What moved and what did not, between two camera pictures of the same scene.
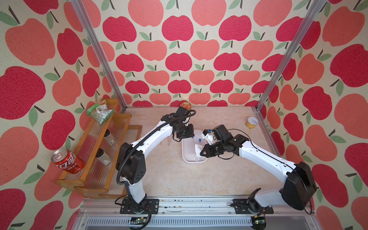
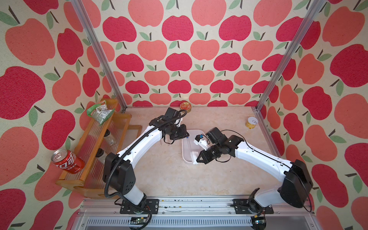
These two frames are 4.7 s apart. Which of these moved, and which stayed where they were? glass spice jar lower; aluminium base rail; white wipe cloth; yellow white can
Moved: white wipe cloth
Stayed: glass spice jar lower; yellow white can; aluminium base rail
